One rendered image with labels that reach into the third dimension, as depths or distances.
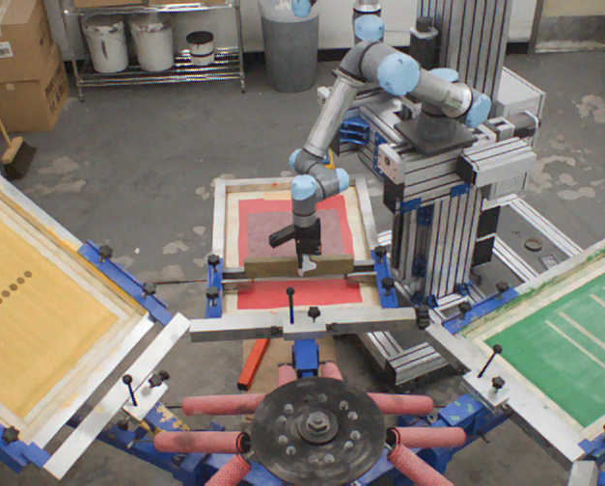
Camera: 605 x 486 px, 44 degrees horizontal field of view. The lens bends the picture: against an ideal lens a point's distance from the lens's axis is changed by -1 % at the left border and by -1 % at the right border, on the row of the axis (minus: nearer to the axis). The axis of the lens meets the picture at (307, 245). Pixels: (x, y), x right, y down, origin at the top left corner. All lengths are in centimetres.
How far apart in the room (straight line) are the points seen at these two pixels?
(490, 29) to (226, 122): 282
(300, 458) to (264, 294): 96
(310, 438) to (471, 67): 169
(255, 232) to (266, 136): 245
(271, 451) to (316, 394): 18
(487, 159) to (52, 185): 300
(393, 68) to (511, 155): 79
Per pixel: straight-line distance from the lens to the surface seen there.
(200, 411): 196
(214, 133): 523
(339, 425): 168
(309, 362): 217
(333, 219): 280
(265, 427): 169
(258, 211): 285
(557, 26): 654
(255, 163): 488
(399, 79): 223
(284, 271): 245
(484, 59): 293
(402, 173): 269
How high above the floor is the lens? 266
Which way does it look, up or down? 39 degrees down
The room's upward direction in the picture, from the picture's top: 1 degrees counter-clockwise
